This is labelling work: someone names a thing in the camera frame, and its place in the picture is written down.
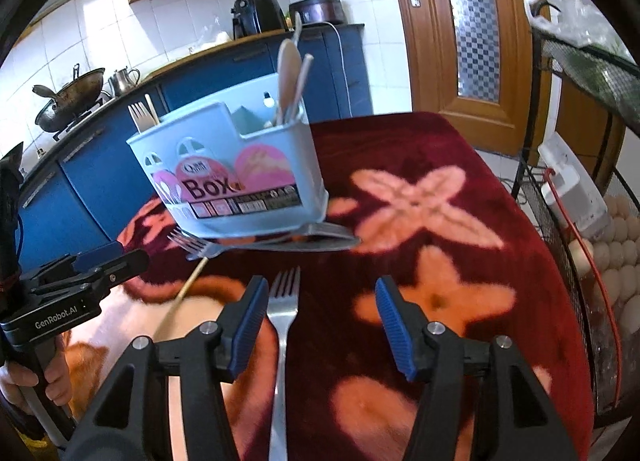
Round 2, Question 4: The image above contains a black wok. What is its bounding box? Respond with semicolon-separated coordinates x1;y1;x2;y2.
32;66;108;134

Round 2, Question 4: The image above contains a light blue plastic utensil box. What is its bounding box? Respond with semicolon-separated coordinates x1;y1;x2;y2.
126;73;331;241

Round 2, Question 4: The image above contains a red floral blanket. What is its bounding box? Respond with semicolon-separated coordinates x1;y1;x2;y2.
62;111;596;461

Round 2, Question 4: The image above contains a dark rice cooker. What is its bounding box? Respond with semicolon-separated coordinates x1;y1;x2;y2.
287;0;347;28

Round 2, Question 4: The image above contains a clear plastic bag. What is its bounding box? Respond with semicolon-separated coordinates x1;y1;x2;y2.
522;0;638;64

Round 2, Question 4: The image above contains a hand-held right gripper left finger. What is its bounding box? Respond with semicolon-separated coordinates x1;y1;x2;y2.
65;275;271;461

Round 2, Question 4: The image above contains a white power cable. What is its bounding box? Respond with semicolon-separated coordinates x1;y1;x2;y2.
320;20;353;119

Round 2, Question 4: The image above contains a red cable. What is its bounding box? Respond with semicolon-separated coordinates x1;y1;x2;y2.
545;168;623;404

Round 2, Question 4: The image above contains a steel spoon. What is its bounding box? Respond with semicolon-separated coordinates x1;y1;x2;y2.
240;222;362;254

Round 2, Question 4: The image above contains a person's left hand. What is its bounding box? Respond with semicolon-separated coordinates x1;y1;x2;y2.
0;328;71;409

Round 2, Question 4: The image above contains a blue kitchen cabinet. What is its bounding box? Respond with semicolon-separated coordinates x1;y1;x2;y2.
15;23;373;272

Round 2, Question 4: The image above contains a wooden door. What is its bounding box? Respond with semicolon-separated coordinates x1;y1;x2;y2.
382;0;556;156

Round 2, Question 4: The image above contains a black wire rack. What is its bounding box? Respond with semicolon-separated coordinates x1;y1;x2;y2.
512;26;640;417

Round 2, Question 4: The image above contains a pile of eggs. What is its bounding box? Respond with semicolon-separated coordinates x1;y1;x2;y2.
570;193;640;337

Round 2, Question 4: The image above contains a steel fork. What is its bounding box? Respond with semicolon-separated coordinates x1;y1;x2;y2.
266;267;302;461
167;228;236;262

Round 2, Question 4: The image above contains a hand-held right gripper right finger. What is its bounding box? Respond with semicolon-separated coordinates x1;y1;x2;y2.
375;276;581;461

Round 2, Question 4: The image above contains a pale fork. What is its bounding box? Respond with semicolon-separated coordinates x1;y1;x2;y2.
127;102;151;134

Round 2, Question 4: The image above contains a white electrical device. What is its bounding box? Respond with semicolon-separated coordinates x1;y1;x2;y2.
537;133;615;242

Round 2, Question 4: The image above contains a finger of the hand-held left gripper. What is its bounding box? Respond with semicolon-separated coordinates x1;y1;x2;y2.
45;249;151;299
35;241;126;282

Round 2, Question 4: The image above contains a beige spoon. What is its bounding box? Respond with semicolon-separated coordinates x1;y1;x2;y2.
277;38;303;124

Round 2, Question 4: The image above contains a steel kettle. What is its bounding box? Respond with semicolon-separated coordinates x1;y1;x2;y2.
107;66;142;96

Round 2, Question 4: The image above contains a black air fryer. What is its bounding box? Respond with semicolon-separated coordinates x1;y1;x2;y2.
231;0;283;40

